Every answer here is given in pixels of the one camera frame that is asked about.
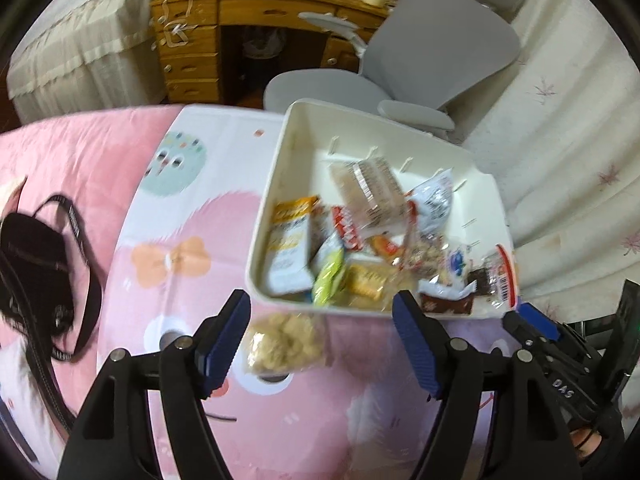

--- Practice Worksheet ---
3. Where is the silver brown chocolate packet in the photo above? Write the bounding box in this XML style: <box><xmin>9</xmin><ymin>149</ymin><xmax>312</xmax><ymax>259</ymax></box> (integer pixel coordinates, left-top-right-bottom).
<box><xmin>418</xmin><ymin>281</ymin><xmax>477</xmax><ymax>315</ymax></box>

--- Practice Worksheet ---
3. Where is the mixed nuts clear packet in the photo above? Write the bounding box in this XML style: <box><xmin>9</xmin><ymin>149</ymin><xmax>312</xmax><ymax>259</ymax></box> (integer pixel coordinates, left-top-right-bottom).
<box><xmin>399</xmin><ymin>231</ymin><xmax>447</xmax><ymax>280</ymax></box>

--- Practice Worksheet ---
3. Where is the cracker clear packet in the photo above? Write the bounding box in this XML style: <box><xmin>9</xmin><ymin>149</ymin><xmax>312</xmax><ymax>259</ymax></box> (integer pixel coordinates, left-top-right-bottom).
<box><xmin>341</xmin><ymin>260</ymin><xmax>398</xmax><ymax>312</ymax></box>

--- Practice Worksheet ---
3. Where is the orange oats protein bar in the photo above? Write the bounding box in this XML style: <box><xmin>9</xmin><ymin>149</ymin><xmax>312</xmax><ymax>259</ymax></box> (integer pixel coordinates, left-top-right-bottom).
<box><xmin>262</xmin><ymin>195</ymin><xmax>319</xmax><ymax>296</ymax></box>

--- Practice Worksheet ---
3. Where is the small orange candy packet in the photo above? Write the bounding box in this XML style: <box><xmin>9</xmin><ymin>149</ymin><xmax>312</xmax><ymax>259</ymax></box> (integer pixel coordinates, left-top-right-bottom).
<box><xmin>368</xmin><ymin>235</ymin><xmax>402</xmax><ymax>264</ymax></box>

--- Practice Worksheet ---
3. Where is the green wafer packet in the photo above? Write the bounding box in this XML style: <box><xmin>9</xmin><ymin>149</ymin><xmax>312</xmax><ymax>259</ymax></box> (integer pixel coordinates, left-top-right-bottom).
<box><xmin>312</xmin><ymin>248</ymin><xmax>346</xmax><ymax>307</ymax></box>

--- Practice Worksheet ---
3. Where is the red white snack packet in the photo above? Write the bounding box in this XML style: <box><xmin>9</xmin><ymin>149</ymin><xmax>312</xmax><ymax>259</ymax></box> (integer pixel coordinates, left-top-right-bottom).
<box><xmin>330</xmin><ymin>206</ymin><xmax>364</xmax><ymax>252</ymax></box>

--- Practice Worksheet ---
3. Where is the red white shrimp chip packet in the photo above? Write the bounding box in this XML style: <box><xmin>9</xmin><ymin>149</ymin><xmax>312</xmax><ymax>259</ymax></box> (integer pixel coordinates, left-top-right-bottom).
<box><xmin>407</xmin><ymin>169</ymin><xmax>454</xmax><ymax>235</ymax></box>

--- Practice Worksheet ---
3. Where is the brown cake clear packet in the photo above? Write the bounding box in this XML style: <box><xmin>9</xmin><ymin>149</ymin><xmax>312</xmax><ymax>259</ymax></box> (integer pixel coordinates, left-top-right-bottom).
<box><xmin>329</xmin><ymin>157</ymin><xmax>408</xmax><ymax>237</ymax></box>

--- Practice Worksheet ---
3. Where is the red jujube snack packet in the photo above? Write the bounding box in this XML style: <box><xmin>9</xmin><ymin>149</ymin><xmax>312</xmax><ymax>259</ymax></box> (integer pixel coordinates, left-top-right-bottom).
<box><xmin>468</xmin><ymin>244</ymin><xmax>518</xmax><ymax>310</ymax></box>

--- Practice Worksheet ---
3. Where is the blue white biscuit packet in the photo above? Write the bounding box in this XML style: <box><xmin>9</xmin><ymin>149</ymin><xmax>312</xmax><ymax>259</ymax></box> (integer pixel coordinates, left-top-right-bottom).
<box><xmin>310</xmin><ymin>231</ymin><xmax>344</xmax><ymax>276</ymax></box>

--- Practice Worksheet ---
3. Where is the black shoulder bag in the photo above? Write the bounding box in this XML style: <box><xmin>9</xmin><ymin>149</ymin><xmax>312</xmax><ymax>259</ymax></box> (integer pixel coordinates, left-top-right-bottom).
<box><xmin>1</xmin><ymin>194</ymin><xmax>102</xmax><ymax>362</ymax></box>

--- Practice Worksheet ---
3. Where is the person's left hand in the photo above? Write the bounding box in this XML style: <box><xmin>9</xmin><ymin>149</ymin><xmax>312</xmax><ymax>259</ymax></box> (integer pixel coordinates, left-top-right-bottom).
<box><xmin>570</xmin><ymin>428</ymin><xmax>602</xmax><ymax>460</ymax></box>

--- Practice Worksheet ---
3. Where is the puffed rice ball bag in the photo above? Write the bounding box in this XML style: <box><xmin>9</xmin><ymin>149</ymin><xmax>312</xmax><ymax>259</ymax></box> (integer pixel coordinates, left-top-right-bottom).
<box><xmin>241</xmin><ymin>313</ymin><xmax>329</xmax><ymax>377</ymax></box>

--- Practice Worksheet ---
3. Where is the cartoon monster play mat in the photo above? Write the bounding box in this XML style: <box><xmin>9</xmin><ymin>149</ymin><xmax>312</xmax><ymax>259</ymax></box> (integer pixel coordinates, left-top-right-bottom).
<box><xmin>94</xmin><ymin>103</ymin><xmax>507</xmax><ymax>480</ymax></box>

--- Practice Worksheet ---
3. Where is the white plastic storage bin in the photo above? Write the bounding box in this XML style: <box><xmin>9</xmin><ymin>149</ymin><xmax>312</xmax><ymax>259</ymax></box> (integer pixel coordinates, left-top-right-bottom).
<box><xmin>246</xmin><ymin>100</ymin><xmax>518</xmax><ymax>318</ymax></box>

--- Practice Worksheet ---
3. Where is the white floral curtain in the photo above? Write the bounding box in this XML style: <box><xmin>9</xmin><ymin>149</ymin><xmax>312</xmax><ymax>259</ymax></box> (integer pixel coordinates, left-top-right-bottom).
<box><xmin>447</xmin><ymin>0</ymin><xmax>639</xmax><ymax>322</ymax></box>

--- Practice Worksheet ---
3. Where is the pink bed quilt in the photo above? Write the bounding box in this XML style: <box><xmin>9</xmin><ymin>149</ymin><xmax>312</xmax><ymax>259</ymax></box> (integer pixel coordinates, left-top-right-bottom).
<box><xmin>0</xmin><ymin>104</ymin><xmax>187</xmax><ymax>480</ymax></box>

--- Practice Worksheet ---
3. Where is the grey office chair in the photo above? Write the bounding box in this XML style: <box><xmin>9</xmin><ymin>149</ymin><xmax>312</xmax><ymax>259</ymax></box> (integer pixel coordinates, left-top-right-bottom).
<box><xmin>262</xmin><ymin>0</ymin><xmax>524</xmax><ymax>136</ymax></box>

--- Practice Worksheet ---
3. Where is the wooden desk with drawers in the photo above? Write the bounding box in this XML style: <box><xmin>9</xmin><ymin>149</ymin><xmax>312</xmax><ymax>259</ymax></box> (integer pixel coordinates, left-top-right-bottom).
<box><xmin>151</xmin><ymin>0</ymin><xmax>387</xmax><ymax>107</ymax></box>

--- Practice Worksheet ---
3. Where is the lace covered piano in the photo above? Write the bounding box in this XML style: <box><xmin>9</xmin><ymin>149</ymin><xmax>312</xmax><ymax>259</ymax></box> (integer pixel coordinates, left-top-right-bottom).
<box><xmin>6</xmin><ymin>0</ymin><xmax>165</xmax><ymax>124</ymax></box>

